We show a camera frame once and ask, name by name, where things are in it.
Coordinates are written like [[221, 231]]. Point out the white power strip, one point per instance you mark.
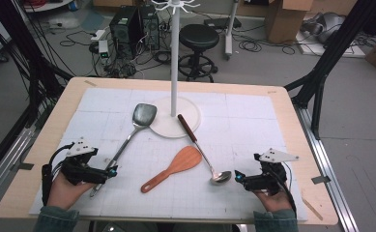
[[98, 35]]

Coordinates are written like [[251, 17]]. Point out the white floor stand pole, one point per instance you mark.
[[229, 38]]

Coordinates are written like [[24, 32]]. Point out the white round table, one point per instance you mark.
[[47, 7]]

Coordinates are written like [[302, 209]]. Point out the flat black device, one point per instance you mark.
[[222, 22]]

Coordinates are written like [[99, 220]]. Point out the white utensil rack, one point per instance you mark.
[[174, 48]]

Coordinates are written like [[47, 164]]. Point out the person's right hand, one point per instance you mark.
[[277, 203]]

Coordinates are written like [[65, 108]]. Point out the white grid mat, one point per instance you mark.
[[111, 100]]

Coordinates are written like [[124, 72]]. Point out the grey floor appliance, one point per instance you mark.
[[327, 27]]

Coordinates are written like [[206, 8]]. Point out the large black computer tower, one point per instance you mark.
[[124, 32]]

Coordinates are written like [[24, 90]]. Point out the aluminium rail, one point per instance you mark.
[[6, 164], [340, 209]]

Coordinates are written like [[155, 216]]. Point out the metal spatula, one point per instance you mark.
[[143, 114]]

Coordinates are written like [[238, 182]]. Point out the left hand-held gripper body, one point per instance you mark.
[[79, 174]]

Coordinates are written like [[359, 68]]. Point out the slim black computer tower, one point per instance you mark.
[[150, 29]]

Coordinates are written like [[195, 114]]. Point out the large open cardboard box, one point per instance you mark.
[[285, 22]]

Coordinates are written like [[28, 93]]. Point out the black round stool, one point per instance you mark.
[[199, 37]]

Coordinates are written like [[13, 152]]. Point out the white box green display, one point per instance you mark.
[[103, 48]]

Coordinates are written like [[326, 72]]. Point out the person's left hand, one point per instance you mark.
[[63, 193]]

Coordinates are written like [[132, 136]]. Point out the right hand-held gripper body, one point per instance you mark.
[[267, 182]]

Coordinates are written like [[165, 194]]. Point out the wooden rice paddle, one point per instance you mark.
[[184, 159]]

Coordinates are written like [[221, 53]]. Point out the black tape strip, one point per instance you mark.
[[26, 166], [321, 179]]

